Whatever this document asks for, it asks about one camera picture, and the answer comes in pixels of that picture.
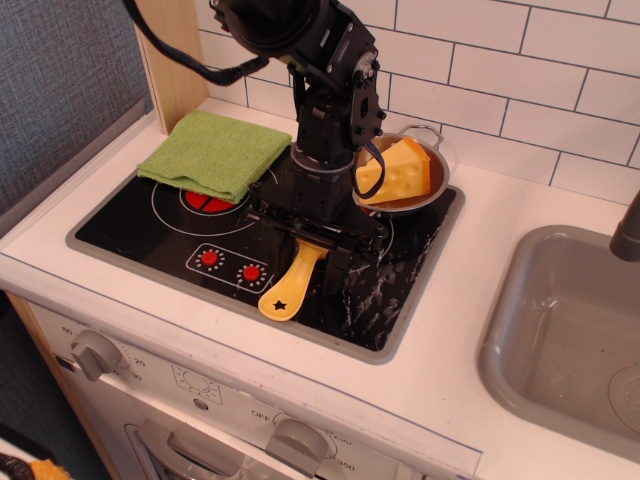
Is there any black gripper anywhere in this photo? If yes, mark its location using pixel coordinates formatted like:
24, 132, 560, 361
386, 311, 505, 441
249, 152, 388, 296

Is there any yellow dish brush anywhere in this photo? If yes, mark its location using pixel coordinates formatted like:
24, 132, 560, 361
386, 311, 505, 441
258, 240, 328, 322

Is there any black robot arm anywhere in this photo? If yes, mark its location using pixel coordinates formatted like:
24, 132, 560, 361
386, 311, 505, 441
211, 1, 387, 295

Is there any green towel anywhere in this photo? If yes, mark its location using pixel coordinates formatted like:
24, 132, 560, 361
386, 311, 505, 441
137, 110, 291, 204

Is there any red right stove knob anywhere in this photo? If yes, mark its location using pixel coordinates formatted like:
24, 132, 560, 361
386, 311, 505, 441
242, 265, 262, 282

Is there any red stove knob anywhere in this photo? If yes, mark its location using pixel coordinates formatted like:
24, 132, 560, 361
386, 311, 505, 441
242, 265, 262, 282
201, 250, 219, 267

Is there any red left stove knob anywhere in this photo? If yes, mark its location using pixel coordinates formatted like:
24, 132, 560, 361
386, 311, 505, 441
201, 250, 219, 267

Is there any black toy stovetop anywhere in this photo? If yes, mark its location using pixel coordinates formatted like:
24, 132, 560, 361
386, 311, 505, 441
66, 176, 464, 363

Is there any yellow cheese wedge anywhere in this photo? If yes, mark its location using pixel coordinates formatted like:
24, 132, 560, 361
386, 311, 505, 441
361, 138, 431, 204

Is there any silver metal pan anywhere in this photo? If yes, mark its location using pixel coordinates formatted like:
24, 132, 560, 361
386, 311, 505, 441
352, 131, 449, 217

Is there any grey right oven knob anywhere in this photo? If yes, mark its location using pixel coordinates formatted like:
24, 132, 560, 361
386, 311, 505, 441
265, 419, 329, 478

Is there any grey oven knob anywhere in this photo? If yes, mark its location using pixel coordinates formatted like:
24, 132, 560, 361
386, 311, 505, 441
71, 330, 122, 382
265, 419, 329, 478

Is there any grey left oven knob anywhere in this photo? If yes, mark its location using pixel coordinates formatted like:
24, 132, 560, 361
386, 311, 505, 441
71, 330, 122, 382

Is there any grey sink basin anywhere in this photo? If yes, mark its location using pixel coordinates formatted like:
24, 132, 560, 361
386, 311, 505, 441
479, 225, 639, 462

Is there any grey faucet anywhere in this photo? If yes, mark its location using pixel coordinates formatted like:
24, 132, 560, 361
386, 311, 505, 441
609, 192, 640, 262

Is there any orange plush object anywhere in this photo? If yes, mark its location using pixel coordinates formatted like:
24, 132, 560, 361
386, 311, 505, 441
29, 459, 71, 480

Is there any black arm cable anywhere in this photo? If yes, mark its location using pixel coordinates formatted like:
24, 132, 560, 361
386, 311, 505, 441
121, 0, 271, 87

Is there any wooden side post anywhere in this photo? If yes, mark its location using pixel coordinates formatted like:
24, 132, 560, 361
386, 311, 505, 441
136, 0, 208, 135

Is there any grey oven door handle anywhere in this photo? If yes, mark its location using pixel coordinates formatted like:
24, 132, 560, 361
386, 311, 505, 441
137, 418, 281, 480

